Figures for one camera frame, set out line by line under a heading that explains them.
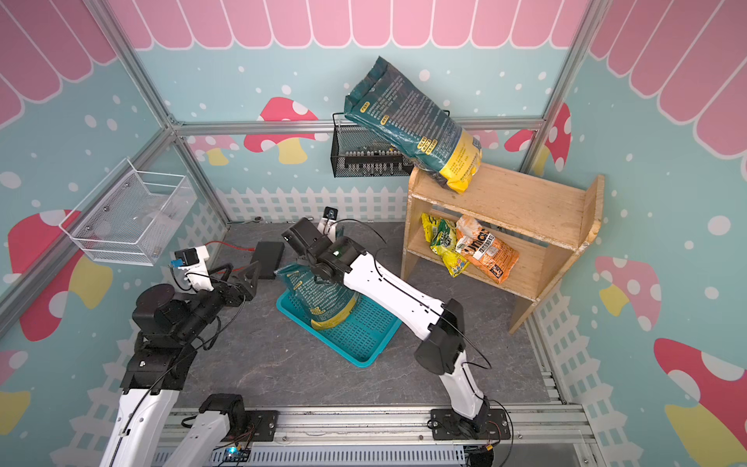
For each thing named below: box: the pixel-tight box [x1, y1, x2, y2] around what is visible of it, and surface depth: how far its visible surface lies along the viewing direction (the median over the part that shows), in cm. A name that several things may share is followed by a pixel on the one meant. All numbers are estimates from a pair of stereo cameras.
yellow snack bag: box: [421, 213, 470, 278], surface depth 81 cm
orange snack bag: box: [455, 215, 521, 285], surface depth 79 cm
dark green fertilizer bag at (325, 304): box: [274, 263, 359, 331], surface depth 81 cm
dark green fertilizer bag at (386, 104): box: [343, 56, 483, 194], surface depth 63 cm
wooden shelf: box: [400, 163, 606, 334], surface depth 76 cm
